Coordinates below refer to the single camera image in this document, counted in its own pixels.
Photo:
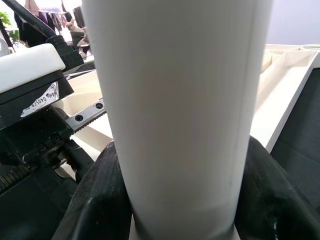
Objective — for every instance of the small pale dog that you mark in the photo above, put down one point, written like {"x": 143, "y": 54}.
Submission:
{"x": 73, "y": 25}

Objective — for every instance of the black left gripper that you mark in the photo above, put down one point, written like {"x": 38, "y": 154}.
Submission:
{"x": 25, "y": 175}

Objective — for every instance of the green leafy plant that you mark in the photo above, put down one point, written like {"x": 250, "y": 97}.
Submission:
{"x": 6, "y": 21}

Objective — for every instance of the white tapered plastic table leg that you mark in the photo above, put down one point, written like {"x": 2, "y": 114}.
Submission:
{"x": 175, "y": 112}

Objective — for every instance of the black quilted bench cover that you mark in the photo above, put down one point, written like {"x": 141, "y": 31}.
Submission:
{"x": 300, "y": 140}

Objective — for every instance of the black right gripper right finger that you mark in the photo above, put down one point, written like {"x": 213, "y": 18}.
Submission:
{"x": 270, "y": 205}

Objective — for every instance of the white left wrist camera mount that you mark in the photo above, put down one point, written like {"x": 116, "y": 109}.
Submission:
{"x": 27, "y": 67}

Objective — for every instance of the white ribbed plastic table top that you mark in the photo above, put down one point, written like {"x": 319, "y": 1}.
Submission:
{"x": 280, "y": 100}

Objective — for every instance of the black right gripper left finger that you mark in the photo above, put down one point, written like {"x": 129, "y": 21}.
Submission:
{"x": 100, "y": 205}

